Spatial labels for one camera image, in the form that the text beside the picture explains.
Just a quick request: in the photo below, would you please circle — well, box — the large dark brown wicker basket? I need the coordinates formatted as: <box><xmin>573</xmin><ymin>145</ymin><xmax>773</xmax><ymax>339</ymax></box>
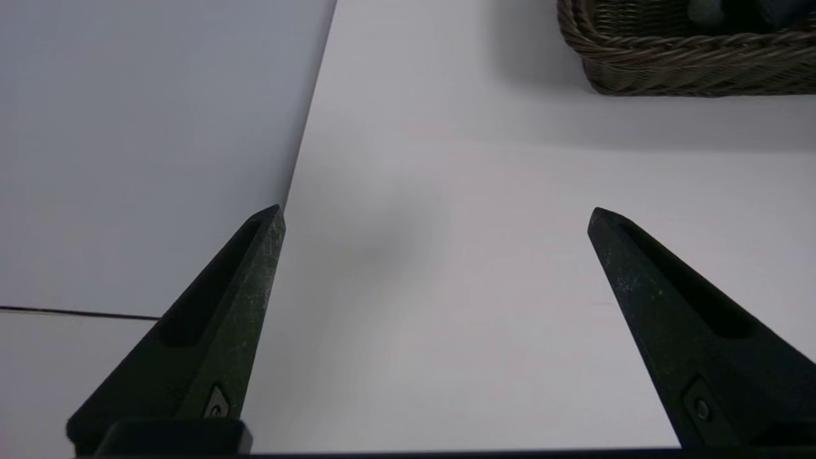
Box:
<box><xmin>557</xmin><ymin>0</ymin><xmax>816</xmax><ymax>97</ymax></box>

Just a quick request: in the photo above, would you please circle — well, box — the black glasses case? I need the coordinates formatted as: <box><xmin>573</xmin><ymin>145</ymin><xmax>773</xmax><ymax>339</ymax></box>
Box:
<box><xmin>724</xmin><ymin>0</ymin><xmax>816</xmax><ymax>33</ymax></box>

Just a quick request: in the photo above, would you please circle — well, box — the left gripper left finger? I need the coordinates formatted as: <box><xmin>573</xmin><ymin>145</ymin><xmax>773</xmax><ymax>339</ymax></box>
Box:
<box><xmin>66</xmin><ymin>204</ymin><xmax>287</xmax><ymax>455</ymax></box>

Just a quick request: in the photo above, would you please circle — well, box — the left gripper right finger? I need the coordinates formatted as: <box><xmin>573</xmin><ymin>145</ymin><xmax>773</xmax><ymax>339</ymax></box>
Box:
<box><xmin>587</xmin><ymin>207</ymin><xmax>816</xmax><ymax>451</ymax></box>

